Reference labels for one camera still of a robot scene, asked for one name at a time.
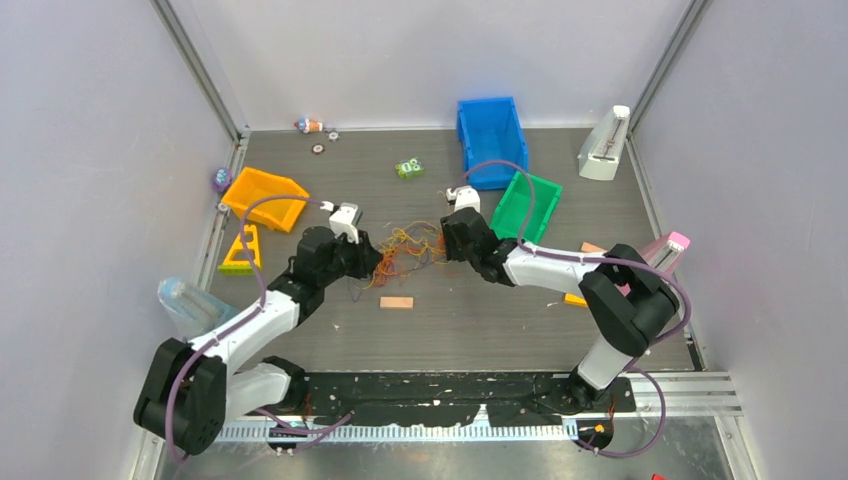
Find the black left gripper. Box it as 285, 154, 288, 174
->
319, 228, 381, 287

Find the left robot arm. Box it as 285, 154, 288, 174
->
133, 226, 383, 455

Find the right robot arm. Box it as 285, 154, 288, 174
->
440, 207, 691, 411

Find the small wooden block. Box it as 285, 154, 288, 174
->
379, 296, 414, 310

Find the green plastic bin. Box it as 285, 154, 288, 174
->
488, 173, 564, 246

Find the green monster toy block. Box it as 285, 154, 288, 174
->
395, 157, 425, 179

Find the orange plastic bin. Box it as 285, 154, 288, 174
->
221, 167, 310, 233

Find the blue plastic bin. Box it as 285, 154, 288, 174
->
456, 97, 529, 172

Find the yellow triangle block right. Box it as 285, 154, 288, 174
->
563, 293, 588, 308

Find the yellow triangle block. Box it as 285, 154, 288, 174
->
563, 293, 588, 308
217, 224, 262, 276

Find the yellow triangle block left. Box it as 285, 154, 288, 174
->
217, 224, 262, 276

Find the small clown figurine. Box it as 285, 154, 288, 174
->
293, 117, 325, 134

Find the white metronome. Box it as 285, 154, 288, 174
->
578, 105, 631, 181

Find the purple round toy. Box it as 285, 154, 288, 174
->
212, 168, 233, 194

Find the clear plastic bottle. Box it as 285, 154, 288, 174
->
157, 277, 238, 339

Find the pink metronome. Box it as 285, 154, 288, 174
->
638, 232, 690, 274

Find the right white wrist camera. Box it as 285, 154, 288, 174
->
445, 185, 481, 213

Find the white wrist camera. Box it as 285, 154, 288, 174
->
445, 185, 481, 213
329, 202, 362, 244

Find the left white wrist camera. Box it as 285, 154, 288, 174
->
329, 202, 362, 244

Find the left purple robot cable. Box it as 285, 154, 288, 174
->
162, 194, 356, 465

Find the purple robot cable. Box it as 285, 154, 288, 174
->
162, 194, 356, 465
457, 159, 694, 460

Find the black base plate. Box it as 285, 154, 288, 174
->
266, 372, 636, 427

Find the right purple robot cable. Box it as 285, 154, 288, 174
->
457, 159, 694, 460

